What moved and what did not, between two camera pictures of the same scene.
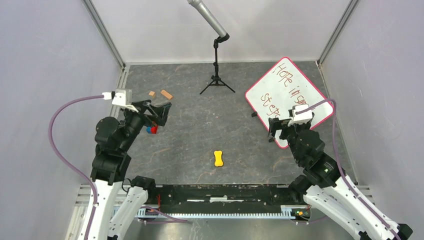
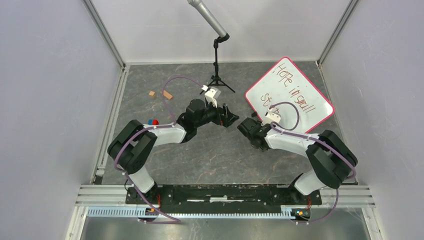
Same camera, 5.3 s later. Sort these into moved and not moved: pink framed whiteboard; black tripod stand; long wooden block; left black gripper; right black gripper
Moved: left black gripper; right black gripper
Not moved: pink framed whiteboard; long wooden block; black tripod stand
